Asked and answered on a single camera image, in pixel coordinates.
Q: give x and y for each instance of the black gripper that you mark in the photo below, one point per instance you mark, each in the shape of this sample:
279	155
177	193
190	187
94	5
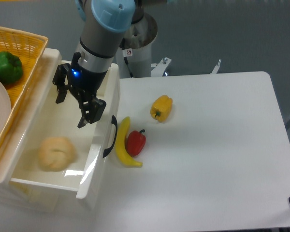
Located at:
83	85

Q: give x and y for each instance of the round beige bread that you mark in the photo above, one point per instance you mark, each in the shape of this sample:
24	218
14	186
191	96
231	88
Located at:
56	153

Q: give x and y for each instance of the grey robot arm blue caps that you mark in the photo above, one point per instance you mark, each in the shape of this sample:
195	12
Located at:
114	29

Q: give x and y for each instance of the white open upper drawer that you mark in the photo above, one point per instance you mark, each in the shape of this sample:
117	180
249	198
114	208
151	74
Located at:
50	174

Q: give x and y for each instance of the white drawer cabinet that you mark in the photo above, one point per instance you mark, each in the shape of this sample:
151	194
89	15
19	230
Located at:
36	195

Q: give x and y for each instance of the yellow woven basket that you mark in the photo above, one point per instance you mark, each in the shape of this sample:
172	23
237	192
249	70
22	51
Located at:
29	48

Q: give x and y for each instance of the yellow banana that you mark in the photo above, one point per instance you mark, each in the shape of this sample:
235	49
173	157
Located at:
120	147

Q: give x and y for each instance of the green bell pepper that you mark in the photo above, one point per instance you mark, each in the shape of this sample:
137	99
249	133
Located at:
6	67

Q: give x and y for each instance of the red bell pepper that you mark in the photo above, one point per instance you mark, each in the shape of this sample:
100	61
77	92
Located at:
135	142

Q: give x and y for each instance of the yellow bell pepper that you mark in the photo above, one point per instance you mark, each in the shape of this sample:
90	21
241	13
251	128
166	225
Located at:
161	108

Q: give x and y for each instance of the black drawer handle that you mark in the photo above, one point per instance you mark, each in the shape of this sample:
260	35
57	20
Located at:
113	136

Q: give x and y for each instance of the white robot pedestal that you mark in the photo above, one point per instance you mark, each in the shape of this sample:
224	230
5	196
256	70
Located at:
134	56

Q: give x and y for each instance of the white table mounting bracket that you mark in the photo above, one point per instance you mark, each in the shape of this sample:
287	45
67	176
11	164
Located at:
158	69

